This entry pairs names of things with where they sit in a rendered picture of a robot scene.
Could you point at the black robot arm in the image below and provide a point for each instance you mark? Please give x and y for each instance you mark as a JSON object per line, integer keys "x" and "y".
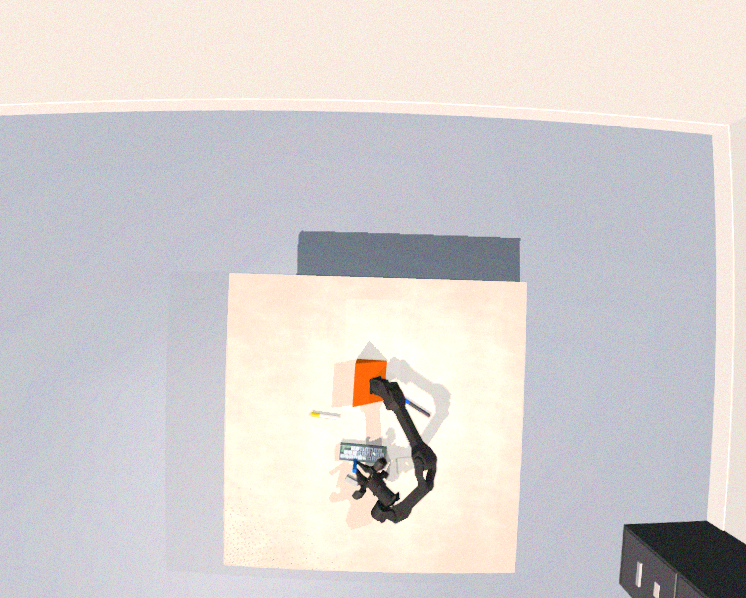
{"x": 422, "y": 455}

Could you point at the grey rod with blue end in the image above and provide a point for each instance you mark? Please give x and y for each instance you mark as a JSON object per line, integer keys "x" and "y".
{"x": 418, "y": 408}

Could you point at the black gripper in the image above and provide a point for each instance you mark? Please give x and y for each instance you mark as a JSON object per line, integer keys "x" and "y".
{"x": 375, "y": 484}

